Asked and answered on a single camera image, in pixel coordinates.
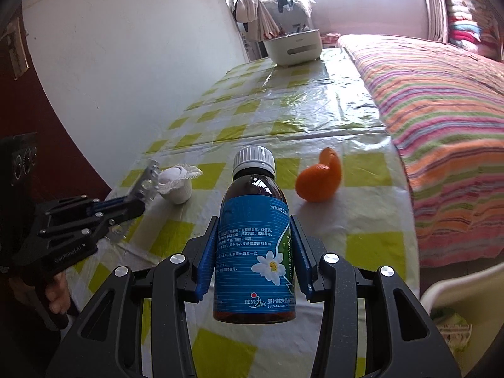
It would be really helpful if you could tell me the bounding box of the brown medicine bottle blue label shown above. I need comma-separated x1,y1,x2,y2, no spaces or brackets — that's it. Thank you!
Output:
214,146,295,324

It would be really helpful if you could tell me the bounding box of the silver pill blister pack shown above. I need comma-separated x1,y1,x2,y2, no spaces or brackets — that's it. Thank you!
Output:
104,160,161,243

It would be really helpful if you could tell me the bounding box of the pink curtain right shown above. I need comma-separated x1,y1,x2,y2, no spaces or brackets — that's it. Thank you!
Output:
426,0,449,43

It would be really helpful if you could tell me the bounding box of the beige curtain left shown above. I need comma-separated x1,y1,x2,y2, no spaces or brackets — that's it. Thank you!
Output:
231,0,280,42

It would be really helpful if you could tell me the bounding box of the metal door handle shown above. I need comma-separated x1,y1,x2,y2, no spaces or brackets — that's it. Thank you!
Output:
1,17,29,80

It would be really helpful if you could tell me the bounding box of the white plastic trash bin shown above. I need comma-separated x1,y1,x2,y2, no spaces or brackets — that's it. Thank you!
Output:
420,263,503,377

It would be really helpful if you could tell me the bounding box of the white storage box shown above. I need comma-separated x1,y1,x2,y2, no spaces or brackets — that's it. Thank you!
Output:
264,29,323,66

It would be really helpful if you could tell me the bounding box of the person's left hand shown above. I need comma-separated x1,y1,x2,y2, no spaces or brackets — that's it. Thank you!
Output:
9,270,72,316

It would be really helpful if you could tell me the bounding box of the orange tangerine peel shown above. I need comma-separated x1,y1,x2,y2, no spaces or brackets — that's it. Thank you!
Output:
295,148,342,203

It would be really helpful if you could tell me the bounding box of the white cup with tissue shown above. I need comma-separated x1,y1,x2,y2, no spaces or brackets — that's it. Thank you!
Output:
157,165,203,205

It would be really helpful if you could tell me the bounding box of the dark red wooden door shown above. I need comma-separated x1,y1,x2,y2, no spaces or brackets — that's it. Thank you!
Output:
1,9,110,208

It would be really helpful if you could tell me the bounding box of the striped colourful bed cover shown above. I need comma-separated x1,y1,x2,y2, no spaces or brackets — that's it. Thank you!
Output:
338,34,503,267

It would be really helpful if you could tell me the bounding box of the stack of folded blankets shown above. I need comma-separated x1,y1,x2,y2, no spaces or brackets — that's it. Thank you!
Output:
445,0,501,60

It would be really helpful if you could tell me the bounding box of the green checkered plastic tablecloth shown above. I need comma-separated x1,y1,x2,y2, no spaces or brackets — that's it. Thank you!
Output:
64,46,421,378

